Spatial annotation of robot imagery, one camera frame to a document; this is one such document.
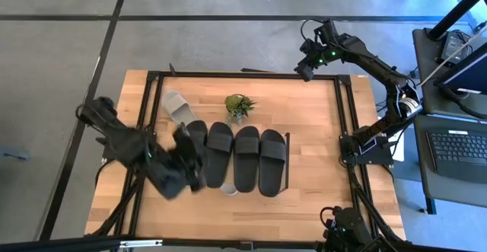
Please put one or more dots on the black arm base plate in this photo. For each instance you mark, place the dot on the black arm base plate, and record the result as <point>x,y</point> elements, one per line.
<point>380,157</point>

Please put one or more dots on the wooden shelf with black legs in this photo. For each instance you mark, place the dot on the wooden shelf with black legs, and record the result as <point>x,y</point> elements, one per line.
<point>287,157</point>

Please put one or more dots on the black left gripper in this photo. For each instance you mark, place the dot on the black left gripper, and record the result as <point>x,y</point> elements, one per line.
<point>194,172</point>

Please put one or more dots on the black aluminium table frame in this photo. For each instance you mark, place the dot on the black aluminium table frame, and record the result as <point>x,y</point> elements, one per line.
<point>247,75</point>

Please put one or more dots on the silver metal bracket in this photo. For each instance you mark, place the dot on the silver metal bracket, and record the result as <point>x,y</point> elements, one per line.
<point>141,243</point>

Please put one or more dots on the black power adapter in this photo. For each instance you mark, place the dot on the black power adapter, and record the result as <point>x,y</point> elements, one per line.
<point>452,46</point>

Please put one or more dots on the black rubber slide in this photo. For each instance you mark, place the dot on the black rubber slide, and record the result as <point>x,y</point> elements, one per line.
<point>246,160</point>
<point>219,157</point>
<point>272,164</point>
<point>198,134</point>

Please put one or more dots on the potted succulent plant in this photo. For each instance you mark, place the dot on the potted succulent plant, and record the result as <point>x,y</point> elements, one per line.
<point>237,105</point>

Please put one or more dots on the white paper sheet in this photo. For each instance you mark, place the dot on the white paper sheet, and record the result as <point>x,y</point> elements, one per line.
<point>398,151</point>

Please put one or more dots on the black metal pole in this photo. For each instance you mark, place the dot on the black metal pole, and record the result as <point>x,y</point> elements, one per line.
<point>456,12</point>

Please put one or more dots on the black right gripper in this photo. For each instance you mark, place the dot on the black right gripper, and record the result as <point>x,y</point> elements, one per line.
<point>321,54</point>

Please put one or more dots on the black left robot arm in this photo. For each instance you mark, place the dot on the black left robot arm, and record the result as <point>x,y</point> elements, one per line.
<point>129,149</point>

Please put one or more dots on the grey rubber slide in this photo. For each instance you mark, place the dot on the grey rubber slide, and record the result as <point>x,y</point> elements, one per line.
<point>177,107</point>
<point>229,190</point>

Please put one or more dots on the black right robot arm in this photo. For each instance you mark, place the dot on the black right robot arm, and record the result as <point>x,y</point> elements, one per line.
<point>380,73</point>

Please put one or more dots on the black keyboard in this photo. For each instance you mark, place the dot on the black keyboard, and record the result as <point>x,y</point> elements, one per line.
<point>456,149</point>

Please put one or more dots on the black computer monitor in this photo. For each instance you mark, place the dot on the black computer monitor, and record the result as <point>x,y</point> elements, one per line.
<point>468,73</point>

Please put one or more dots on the grey side desk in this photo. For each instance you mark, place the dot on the grey side desk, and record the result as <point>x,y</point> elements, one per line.
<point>426,73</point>
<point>422,168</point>

